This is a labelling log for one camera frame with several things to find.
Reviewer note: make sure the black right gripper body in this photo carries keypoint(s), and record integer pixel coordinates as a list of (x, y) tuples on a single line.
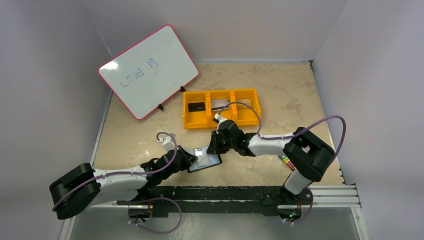
[(216, 141)]

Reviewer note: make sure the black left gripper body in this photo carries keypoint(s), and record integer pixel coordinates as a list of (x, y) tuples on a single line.
[(181, 166)]

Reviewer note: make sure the black leather card holder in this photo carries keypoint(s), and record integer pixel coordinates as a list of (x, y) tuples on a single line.
[(204, 160)]

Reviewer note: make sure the yellow three-compartment tray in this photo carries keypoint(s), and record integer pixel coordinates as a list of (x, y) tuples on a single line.
[(204, 120)]

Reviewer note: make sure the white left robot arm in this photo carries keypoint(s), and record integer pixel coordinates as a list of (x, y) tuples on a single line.
[(85, 186)]

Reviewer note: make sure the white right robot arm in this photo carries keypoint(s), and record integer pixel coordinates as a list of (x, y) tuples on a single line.
[(310, 155)]

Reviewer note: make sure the silver card in tray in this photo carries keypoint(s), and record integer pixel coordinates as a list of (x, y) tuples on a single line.
[(218, 104)]

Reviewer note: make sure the beige card in tray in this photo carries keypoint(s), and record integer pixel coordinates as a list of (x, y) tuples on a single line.
[(244, 103)]

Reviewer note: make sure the black card in tray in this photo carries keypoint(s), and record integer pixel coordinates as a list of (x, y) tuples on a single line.
[(193, 107)]

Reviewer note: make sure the pack of coloured markers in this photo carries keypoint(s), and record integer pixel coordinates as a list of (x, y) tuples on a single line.
[(288, 163)]

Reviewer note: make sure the pink framed whiteboard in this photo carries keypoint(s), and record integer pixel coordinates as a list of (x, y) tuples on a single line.
[(151, 71)]

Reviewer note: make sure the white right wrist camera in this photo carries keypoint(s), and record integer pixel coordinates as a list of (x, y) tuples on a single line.
[(218, 119)]

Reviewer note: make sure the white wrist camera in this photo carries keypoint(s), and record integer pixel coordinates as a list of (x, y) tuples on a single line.
[(167, 142), (218, 119)]

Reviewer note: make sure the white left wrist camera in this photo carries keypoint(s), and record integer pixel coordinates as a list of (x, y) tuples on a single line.
[(167, 142)]

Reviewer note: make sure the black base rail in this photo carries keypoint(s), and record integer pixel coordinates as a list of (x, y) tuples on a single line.
[(269, 201)]

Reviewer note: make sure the aluminium frame rail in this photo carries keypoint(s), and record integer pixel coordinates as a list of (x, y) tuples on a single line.
[(342, 196)]

